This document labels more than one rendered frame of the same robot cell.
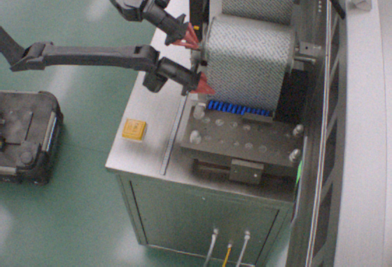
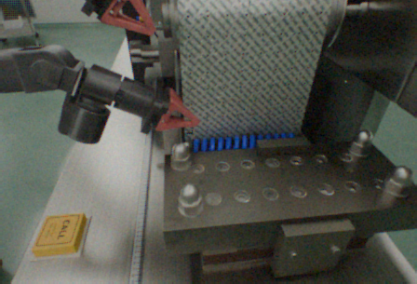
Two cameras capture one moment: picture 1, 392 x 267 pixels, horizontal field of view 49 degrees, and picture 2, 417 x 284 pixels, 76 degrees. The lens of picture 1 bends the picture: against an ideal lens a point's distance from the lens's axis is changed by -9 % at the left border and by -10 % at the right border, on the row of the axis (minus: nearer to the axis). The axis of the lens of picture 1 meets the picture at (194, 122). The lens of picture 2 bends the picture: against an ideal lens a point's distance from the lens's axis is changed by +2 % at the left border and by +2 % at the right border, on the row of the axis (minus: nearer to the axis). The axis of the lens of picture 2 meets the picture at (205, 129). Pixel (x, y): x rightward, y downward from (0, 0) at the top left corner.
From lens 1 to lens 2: 1.10 m
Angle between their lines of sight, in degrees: 25
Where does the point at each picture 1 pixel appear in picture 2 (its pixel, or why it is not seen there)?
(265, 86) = (287, 79)
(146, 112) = (87, 199)
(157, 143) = (112, 247)
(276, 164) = (374, 210)
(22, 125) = not seen: outside the picture
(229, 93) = (224, 116)
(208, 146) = (222, 214)
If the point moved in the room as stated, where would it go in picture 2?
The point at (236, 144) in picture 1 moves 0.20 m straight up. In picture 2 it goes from (271, 194) to (296, 74)
